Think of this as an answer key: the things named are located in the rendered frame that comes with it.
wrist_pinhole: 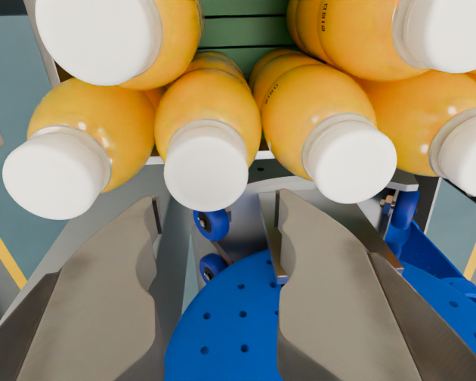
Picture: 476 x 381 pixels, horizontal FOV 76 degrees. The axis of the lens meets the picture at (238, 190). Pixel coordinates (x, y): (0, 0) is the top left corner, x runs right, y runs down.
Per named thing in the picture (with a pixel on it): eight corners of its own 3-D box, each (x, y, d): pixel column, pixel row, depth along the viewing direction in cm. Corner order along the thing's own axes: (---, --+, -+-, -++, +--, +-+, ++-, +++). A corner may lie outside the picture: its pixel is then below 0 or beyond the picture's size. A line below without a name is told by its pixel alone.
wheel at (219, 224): (217, 252, 30) (232, 243, 31) (214, 214, 28) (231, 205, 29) (191, 231, 33) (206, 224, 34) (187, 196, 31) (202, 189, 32)
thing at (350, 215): (257, 210, 35) (275, 298, 24) (257, 192, 34) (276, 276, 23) (342, 205, 36) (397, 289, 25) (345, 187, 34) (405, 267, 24)
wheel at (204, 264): (224, 301, 33) (238, 291, 34) (213, 264, 32) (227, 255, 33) (202, 288, 37) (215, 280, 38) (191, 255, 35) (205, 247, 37)
